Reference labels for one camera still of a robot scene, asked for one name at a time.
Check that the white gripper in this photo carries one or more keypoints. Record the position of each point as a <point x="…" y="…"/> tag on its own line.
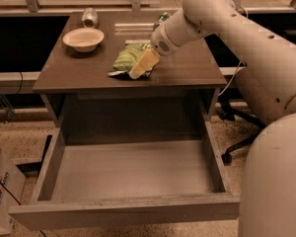
<point x="162" y="42"/>

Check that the green jalapeno chip bag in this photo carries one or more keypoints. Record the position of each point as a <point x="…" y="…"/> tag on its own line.
<point x="127" y="58"/>

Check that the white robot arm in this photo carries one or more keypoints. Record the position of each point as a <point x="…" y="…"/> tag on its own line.
<point x="268" y="199"/>

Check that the grey cabinet with glossy top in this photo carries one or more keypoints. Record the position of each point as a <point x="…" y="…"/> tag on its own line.
<point x="92" y="107"/>

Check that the open grey top drawer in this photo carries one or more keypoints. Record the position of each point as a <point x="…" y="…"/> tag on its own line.
<point x="133" y="183"/>

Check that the green soda can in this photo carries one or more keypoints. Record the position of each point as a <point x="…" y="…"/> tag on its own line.
<point x="161" y="19"/>

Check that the white bowl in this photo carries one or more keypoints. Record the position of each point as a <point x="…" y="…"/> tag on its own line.
<point x="84" y="39"/>

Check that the silver soda can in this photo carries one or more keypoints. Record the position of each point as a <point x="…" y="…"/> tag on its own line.
<point x="90" y="18"/>

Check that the cardboard box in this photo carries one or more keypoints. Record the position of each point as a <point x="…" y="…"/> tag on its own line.
<point x="12" y="182"/>

